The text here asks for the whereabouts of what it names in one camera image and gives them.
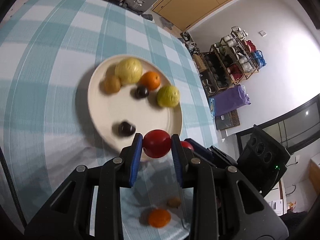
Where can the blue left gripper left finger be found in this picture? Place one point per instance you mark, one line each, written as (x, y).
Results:
(135, 155)

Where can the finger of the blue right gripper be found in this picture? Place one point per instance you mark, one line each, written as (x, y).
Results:
(198, 148)

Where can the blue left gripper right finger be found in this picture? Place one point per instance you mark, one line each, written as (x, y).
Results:
(177, 156)

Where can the red tomato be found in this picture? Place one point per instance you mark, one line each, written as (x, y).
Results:
(156, 143)
(186, 144)

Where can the dark plum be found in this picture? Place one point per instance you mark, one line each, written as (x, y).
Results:
(126, 129)
(141, 92)

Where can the small brown kiwi fruit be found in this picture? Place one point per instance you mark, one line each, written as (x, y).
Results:
(174, 202)

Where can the orange tangerine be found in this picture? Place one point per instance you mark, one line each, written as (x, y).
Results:
(151, 80)
(159, 218)

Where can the yellow-green citrus fruit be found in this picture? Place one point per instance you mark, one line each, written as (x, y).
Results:
(168, 96)

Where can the cream oval plate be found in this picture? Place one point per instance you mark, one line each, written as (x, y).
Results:
(108, 111)

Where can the purple bag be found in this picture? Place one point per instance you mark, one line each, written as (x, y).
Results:
(231, 99)

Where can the orange tangerine on plate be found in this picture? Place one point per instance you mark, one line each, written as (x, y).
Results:
(151, 80)

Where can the small brown round fruit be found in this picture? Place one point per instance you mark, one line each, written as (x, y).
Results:
(111, 84)

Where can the large yellow citrus fruit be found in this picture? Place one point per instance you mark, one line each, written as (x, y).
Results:
(129, 71)

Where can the shoe rack with shoes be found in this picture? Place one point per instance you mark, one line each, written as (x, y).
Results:
(230, 61)

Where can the teal checked tablecloth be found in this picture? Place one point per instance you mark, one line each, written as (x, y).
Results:
(49, 49)

